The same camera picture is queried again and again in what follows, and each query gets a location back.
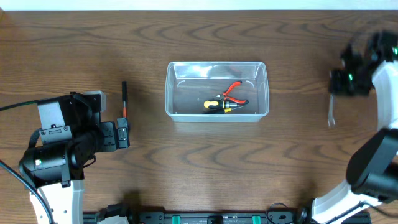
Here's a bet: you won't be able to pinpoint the small claw hammer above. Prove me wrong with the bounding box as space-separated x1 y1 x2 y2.
122 81 127 118

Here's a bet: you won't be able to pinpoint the red handled pliers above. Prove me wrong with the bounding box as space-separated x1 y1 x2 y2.
221 80 249 105

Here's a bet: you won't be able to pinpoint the silver wrench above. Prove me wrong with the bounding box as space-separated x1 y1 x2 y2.
328 94 335 128

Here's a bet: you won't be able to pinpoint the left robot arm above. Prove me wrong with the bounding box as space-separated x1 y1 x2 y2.
19 90 134 223

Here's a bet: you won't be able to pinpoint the clear plastic container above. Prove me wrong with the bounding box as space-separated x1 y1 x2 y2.
165 62 269 122

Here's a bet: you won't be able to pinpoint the slim black yellow screwdriver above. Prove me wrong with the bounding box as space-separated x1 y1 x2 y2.
204 105 245 114

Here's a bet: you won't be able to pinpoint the stubby yellow black screwdriver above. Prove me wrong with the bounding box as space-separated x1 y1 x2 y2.
203 100 239 109

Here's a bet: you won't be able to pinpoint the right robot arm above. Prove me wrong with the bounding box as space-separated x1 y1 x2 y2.
295 30 397 223

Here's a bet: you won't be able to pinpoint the left black cable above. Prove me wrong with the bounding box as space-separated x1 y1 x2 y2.
0 99 57 224

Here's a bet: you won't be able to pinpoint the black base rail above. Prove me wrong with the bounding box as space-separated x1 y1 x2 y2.
82 203 373 224

